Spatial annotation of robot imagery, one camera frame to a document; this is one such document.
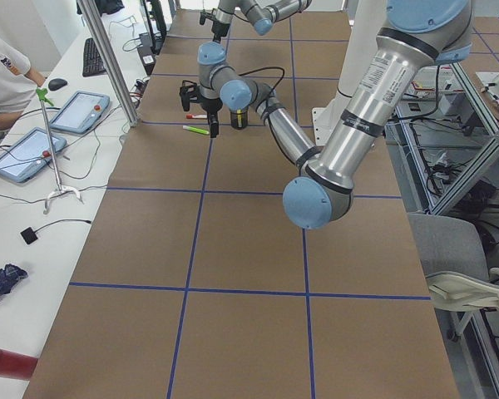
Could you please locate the teach pendant tablet near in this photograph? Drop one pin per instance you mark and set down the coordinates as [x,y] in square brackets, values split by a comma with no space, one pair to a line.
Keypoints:
[25,158]

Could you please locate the black keyboard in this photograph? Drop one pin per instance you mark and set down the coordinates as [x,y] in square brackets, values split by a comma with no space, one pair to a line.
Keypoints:
[93,64]

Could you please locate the small black square device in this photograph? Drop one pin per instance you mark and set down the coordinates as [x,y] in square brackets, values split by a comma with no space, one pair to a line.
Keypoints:
[29,235]

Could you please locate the aluminium frame rack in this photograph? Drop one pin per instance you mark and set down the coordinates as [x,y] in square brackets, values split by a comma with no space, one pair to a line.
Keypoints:
[444,145]

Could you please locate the teach pendant tablet far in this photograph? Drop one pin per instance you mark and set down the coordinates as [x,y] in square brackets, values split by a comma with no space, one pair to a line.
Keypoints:
[80,112]

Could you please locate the grey office chair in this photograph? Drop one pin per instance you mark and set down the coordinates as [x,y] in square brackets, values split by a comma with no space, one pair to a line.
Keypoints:
[455,267]

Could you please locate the person in white shirt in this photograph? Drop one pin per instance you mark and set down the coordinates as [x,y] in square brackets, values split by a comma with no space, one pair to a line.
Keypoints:
[18,83]

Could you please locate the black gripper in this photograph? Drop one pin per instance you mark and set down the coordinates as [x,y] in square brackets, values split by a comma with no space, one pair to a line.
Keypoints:
[219,30]
[211,106]

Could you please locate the black computer mouse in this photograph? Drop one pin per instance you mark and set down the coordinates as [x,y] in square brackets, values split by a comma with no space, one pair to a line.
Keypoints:
[56,84]

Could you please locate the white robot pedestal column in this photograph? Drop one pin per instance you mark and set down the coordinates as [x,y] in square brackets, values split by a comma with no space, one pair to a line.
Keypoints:
[368,19]

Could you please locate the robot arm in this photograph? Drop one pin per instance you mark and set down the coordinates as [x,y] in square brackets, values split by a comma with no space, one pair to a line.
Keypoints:
[260,18]

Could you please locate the green highlighter pen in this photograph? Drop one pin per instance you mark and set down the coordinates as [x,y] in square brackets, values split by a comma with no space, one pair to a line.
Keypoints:
[195,130]

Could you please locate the black mesh pen cup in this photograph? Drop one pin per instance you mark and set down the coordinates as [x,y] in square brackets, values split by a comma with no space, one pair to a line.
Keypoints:
[233,118]

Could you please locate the green handled reacher grabber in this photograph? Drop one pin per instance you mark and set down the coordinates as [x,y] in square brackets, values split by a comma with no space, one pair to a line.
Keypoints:
[61,189]

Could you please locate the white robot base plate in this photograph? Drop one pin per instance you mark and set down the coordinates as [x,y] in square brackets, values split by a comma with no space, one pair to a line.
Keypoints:
[324,121]

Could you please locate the yellow highlighter pen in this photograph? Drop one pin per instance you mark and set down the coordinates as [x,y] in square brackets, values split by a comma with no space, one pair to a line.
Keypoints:
[241,120]

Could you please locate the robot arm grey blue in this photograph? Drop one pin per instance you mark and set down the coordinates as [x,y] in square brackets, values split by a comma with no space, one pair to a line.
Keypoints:
[412,35]

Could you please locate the teach pendant tablet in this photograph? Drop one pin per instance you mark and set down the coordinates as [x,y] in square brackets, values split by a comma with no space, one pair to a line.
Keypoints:
[80,112]
[25,158]

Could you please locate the folded blue umbrella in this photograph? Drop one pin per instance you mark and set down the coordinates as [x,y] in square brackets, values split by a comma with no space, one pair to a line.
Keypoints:
[10,275]

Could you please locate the red capped white marker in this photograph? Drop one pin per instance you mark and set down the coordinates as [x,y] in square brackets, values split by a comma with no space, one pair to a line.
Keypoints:
[196,117]

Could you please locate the red cylinder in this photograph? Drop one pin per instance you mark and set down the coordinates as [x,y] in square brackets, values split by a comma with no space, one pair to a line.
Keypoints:
[15,365]

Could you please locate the aluminium frame post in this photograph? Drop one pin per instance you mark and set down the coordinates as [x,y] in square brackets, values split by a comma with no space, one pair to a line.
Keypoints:
[98,32]

